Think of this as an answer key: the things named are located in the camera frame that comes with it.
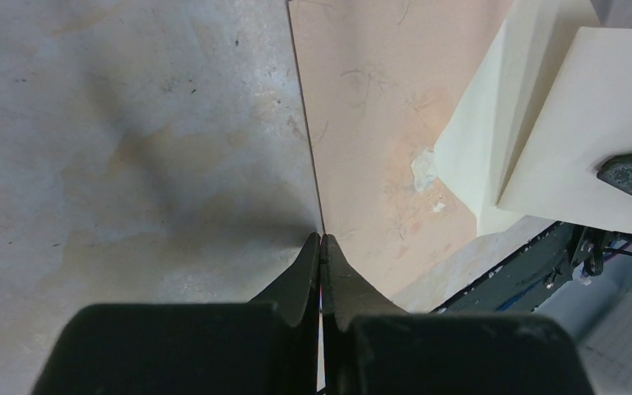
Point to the cream letter paper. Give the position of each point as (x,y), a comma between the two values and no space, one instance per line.
(549,104)

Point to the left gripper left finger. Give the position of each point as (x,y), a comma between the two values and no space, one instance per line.
(295,300)

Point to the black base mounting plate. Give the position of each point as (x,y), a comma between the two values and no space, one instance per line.
(526,278)

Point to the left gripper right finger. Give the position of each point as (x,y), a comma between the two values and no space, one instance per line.
(348,300)

